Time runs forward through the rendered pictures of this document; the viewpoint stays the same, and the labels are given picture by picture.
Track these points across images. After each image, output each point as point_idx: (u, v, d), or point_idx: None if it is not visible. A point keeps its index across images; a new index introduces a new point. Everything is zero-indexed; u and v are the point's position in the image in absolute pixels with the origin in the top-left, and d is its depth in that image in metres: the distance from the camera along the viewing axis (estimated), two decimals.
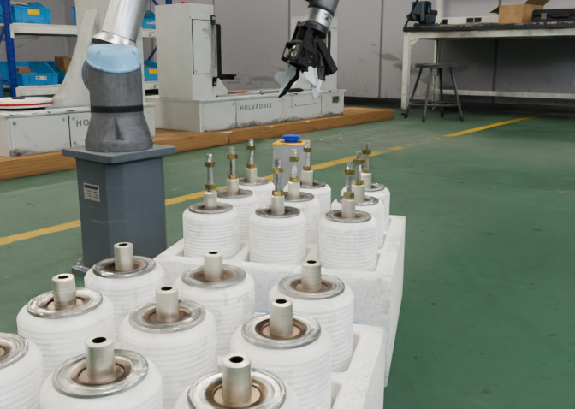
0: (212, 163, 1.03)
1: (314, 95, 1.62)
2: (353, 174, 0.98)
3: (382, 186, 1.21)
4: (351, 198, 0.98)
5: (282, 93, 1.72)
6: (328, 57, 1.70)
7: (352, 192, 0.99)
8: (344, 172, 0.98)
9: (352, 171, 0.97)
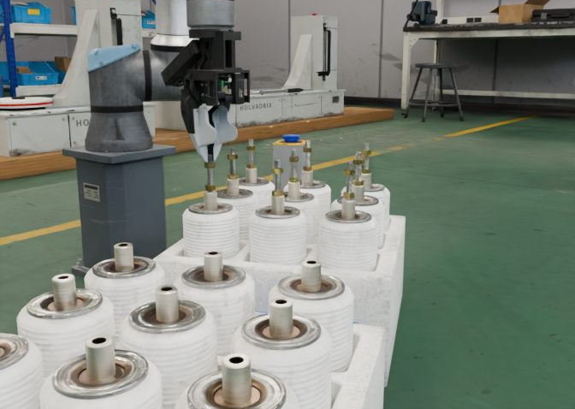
0: (211, 163, 1.04)
1: (210, 152, 1.04)
2: (353, 174, 0.98)
3: (382, 186, 1.21)
4: (351, 198, 0.98)
5: (206, 152, 1.03)
6: None
7: (352, 192, 0.99)
8: (344, 172, 0.98)
9: (352, 171, 0.97)
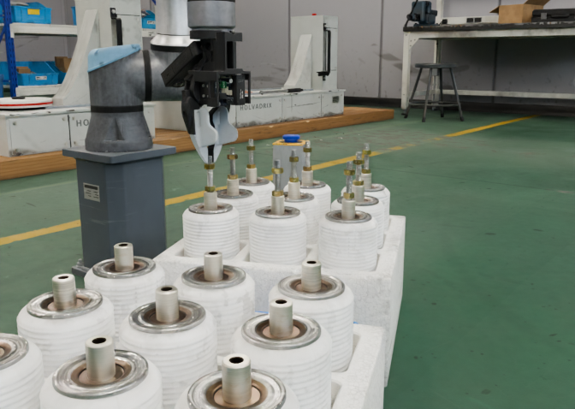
0: (211, 165, 1.03)
1: (210, 153, 1.04)
2: (353, 174, 0.98)
3: (382, 186, 1.21)
4: (351, 198, 0.98)
5: (206, 153, 1.03)
6: None
7: (352, 192, 0.99)
8: (344, 172, 0.98)
9: (352, 171, 0.97)
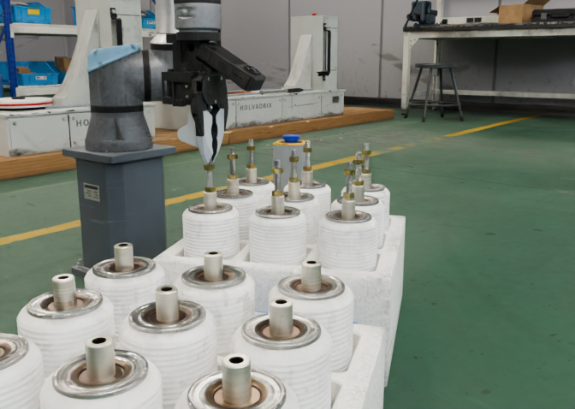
0: (207, 166, 1.03)
1: (210, 155, 1.03)
2: (353, 174, 0.98)
3: (382, 186, 1.21)
4: (351, 198, 0.98)
5: (210, 153, 1.04)
6: (226, 68, 0.96)
7: (352, 192, 0.99)
8: (344, 172, 0.98)
9: (352, 171, 0.97)
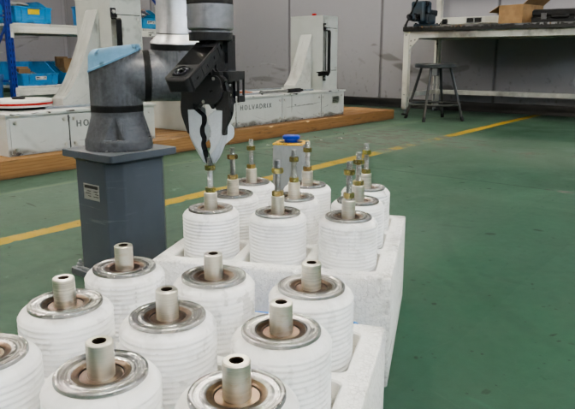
0: (206, 165, 1.04)
1: (205, 155, 1.03)
2: (353, 174, 0.98)
3: (382, 186, 1.21)
4: (351, 198, 0.98)
5: (211, 154, 1.03)
6: None
7: (352, 192, 0.99)
8: (344, 172, 0.98)
9: (352, 171, 0.97)
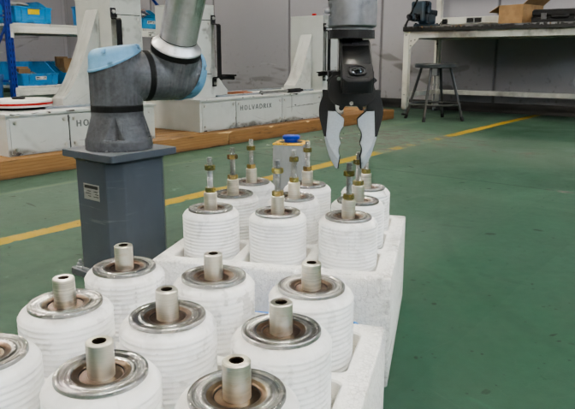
0: (206, 165, 1.04)
1: (339, 160, 0.97)
2: (343, 175, 0.98)
3: (382, 186, 1.21)
4: (343, 198, 0.99)
5: (359, 158, 0.98)
6: (340, 68, 0.90)
7: (346, 193, 0.99)
8: (350, 172, 0.99)
9: (344, 171, 0.98)
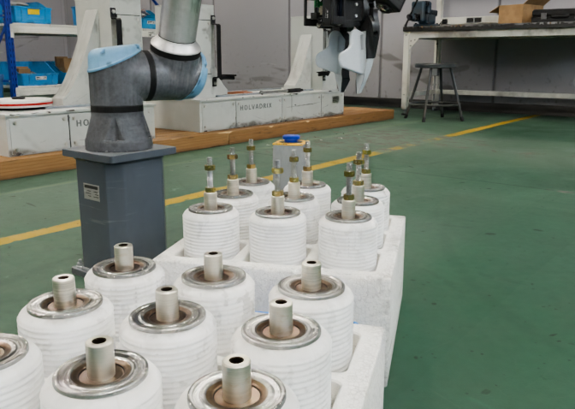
0: (206, 165, 1.04)
1: (359, 84, 0.94)
2: (354, 175, 0.98)
3: (382, 186, 1.21)
4: (353, 198, 0.99)
5: (344, 82, 0.96)
6: None
7: (351, 193, 0.99)
8: (349, 174, 0.97)
9: (354, 172, 0.98)
